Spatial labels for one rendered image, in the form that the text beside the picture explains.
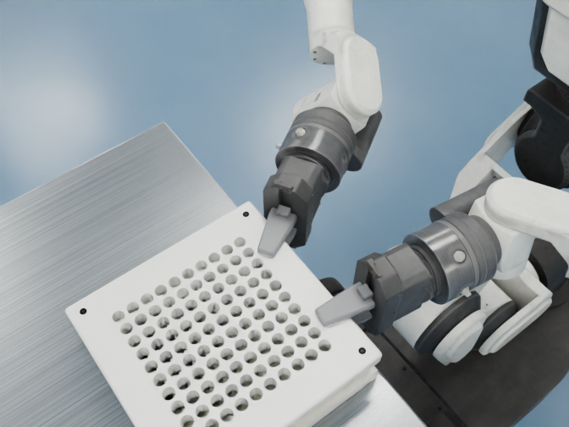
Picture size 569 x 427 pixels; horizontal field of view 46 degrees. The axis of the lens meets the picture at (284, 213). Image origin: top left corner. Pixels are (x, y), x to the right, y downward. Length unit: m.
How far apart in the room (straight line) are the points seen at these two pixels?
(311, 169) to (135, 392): 0.32
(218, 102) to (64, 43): 0.62
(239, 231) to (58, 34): 1.88
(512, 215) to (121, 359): 0.45
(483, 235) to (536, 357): 0.90
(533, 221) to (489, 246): 0.05
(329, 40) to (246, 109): 1.30
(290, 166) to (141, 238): 0.22
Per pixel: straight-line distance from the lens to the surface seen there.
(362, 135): 0.91
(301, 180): 0.76
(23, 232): 0.92
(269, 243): 0.76
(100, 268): 0.86
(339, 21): 0.94
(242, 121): 2.16
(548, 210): 0.79
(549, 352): 1.66
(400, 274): 0.72
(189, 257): 0.76
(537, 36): 0.96
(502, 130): 1.10
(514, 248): 0.81
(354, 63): 0.88
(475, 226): 0.77
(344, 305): 0.72
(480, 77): 2.39
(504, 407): 1.58
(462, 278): 0.76
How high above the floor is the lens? 1.60
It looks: 56 degrees down
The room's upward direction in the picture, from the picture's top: straight up
